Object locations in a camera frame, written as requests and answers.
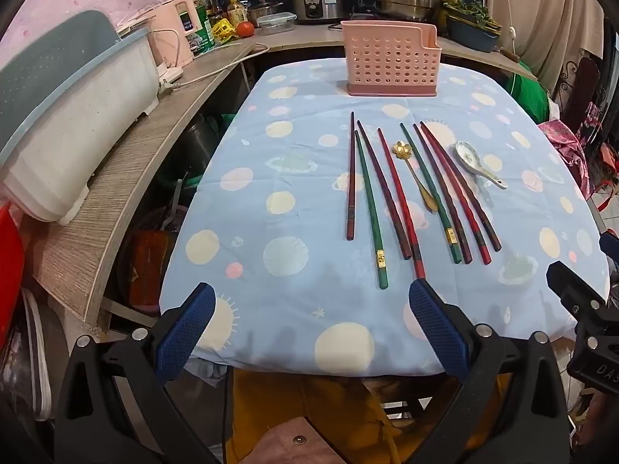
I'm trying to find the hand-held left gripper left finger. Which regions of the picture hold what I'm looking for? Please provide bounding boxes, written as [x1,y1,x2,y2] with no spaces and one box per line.
[53,283,217,464]

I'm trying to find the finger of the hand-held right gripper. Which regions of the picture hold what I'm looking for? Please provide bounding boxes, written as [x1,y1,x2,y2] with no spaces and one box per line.
[546,261,612,320]
[598,232,619,263]

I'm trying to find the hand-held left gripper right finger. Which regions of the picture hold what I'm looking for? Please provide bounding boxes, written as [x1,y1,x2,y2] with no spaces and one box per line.
[409,279,576,464]

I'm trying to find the green chopstick gold band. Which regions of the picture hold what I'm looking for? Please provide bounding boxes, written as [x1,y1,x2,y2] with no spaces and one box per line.
[354,130,389,291]
[399,123,463,264]

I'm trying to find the dark maroon chopstick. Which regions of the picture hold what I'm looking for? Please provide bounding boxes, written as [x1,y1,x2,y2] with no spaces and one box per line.
[357,121,413,260]
[345,111,356,241]
[420,121,502,252]
[413,124,473,265]

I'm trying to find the red chopstick black end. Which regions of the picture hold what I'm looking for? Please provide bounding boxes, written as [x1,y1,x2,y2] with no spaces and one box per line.
[377,128,426,280]
[420,125,492,266]

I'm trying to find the white ceramic soup spoon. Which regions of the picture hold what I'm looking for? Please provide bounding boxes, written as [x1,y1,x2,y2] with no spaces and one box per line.
[453,140,510,190]

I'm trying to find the gold flower spoon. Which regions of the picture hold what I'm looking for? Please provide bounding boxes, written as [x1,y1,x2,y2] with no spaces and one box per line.
[393,141,439,213]

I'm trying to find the pink perforated utensil basket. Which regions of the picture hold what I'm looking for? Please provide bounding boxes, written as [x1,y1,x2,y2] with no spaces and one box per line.
[341,20,442,97]

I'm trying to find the orange box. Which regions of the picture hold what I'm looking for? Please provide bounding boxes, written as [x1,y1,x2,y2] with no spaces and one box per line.
[128,229,168,312]

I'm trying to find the pink printed bag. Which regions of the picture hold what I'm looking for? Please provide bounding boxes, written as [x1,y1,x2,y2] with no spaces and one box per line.
[538,121,591,199]

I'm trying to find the dark metal chair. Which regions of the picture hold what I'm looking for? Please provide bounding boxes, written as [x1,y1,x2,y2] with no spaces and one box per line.
[556,55,603,131]

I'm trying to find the green plastic bag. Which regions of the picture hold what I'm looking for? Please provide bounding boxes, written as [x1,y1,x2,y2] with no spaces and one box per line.
[503,75,552,124]

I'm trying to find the red plastic basin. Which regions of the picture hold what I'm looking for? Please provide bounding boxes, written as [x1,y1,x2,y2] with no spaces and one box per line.
[0,202,26,349]

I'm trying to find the white dish drainer box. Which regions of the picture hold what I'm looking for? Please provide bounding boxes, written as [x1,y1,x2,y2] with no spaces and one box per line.
[0,10,162,225]

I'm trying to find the beige curtain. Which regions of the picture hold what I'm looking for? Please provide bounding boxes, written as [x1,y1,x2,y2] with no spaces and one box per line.
[484,0,605,92]

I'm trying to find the white power strip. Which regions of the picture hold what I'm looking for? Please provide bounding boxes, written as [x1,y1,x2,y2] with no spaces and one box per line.
[157,65,185,97]

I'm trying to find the green leafy vegetables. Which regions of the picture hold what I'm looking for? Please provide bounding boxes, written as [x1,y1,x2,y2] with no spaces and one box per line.
[447,0,499,27]

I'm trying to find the pink electric kettle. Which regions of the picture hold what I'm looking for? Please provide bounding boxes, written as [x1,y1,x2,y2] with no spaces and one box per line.
[147,0,204,66]

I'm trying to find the yellow snack packet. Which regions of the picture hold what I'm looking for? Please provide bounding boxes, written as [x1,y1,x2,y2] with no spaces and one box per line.
[213,18,238,42]

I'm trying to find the glass container teal lid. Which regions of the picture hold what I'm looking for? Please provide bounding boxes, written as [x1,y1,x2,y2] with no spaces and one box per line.
[256,12,297,36]

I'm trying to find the black induction cooktop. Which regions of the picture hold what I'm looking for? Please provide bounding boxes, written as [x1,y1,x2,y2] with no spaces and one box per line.
[345,10,388,24]

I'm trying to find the yellow label sauce bottle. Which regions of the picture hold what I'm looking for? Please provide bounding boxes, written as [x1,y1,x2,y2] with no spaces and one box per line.
[226,0,248,27]

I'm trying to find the small steel pot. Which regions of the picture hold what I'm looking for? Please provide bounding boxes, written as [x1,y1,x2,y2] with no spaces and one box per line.
[246,0,285,22]

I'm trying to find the white cord with switch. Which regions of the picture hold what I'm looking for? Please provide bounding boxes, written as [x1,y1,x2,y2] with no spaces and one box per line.
[500,0,520,42]

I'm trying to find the white power cable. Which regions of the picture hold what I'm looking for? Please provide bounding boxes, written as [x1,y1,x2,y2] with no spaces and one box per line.
[171,43,269,90]

